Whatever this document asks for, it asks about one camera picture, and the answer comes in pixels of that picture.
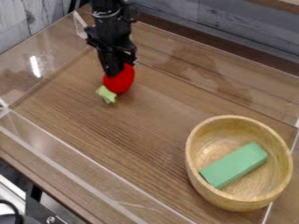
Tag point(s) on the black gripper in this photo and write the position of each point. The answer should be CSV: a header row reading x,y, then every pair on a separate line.
x,y
109,36

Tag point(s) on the red plush strawberry toy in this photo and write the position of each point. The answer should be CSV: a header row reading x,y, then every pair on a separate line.
x,y
114,86

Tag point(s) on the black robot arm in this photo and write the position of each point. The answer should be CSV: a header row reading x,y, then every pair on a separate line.
x,y
107,6

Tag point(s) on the clear acrylic rear panel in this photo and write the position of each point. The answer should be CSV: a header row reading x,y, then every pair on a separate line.
x,y
254,85

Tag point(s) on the clear acrylic panel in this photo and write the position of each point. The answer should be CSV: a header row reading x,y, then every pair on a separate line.
x,y
102,197
254,85

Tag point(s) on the clear acrylic front panel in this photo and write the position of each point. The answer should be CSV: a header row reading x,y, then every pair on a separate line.
x,y
102,197

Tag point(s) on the wooden bowl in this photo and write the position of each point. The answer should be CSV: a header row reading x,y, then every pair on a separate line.
x,y
217,137

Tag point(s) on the green rectangular block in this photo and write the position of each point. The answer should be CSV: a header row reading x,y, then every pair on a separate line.
x,y
237,164

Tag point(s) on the clear acrylic corner bracket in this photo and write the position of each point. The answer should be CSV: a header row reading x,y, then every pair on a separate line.
x,y
81,25

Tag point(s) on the black metal table bracket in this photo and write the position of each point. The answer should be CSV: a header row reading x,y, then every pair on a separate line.
x,y
37,210

